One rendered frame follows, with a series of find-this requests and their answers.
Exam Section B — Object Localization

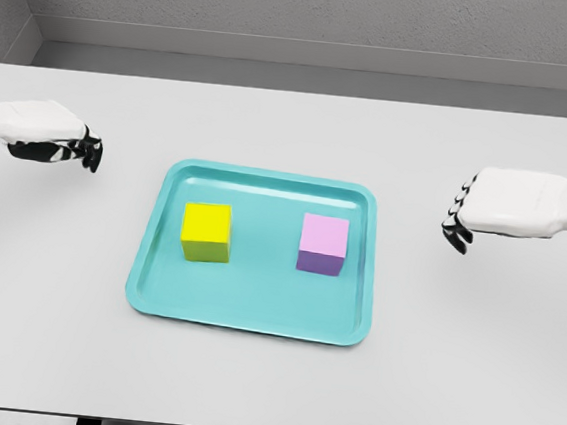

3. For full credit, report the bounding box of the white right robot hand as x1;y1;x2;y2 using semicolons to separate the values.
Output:
437;161;567;266

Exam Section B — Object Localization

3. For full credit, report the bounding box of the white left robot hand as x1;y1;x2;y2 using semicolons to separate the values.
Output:
0;95;109;175

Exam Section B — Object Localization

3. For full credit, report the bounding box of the pink purple cube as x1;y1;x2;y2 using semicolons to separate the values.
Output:
294;211;352;279

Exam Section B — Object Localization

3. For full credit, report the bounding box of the yellow cube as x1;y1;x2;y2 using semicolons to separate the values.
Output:
177;200;237;268

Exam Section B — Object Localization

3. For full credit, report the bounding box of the teal rectangular tray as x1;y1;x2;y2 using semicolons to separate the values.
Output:
121;152;387;351

